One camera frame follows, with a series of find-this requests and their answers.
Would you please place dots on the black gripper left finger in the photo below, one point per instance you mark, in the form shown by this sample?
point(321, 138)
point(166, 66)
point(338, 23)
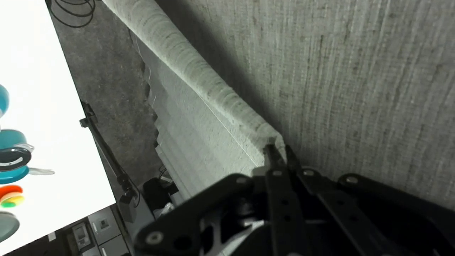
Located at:
point(260, 211)

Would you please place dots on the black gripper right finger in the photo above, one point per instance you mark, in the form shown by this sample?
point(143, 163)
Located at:
point(375, 220)

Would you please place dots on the grey fabric curtain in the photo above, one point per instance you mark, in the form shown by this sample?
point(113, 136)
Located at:
point(351, 86)

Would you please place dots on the white table top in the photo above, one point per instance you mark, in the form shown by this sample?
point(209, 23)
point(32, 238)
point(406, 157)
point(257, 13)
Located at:
point(44, 106)

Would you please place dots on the teal bowl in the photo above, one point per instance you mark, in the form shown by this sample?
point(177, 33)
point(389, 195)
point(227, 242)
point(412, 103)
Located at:
point(14, 150)

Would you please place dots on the orange and green toy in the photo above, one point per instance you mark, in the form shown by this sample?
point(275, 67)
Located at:
point(10, 195)

